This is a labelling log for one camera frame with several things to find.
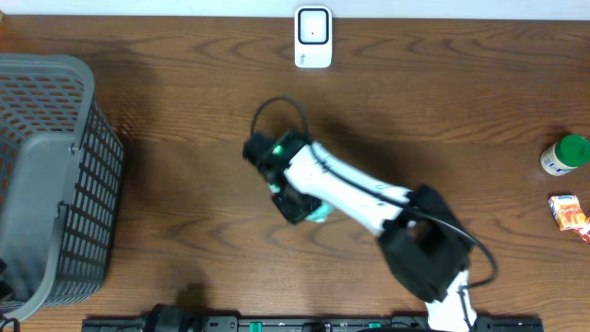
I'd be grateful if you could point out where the teal wet wipes pack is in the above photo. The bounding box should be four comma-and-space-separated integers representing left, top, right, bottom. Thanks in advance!
267, 184, 334, 225

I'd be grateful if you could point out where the green lid jar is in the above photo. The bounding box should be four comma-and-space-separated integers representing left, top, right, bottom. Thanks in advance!
539, 135, 589, 176

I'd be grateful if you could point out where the orange snack packet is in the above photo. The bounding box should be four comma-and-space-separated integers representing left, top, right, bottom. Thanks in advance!
549, 195, 588, 231

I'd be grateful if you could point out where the red orange snack bar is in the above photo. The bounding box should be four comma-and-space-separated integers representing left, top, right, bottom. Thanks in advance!
573, 216, 590, 243

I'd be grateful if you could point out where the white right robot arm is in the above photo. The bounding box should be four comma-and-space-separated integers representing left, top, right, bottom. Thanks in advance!
242, 131, 477, 331

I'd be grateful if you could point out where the white barcode scanner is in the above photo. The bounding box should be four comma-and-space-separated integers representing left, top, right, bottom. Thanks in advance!
294, 6, 333, 69

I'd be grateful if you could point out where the grey plastic mesh basket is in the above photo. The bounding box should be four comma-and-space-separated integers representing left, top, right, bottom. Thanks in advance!
1, 53, 124, 321

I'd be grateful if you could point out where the black right camera cable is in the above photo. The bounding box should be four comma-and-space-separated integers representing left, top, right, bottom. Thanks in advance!
251, 95, 500, 332

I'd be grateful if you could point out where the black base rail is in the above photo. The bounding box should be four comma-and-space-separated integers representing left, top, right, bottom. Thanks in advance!
81, 302, 545, 332

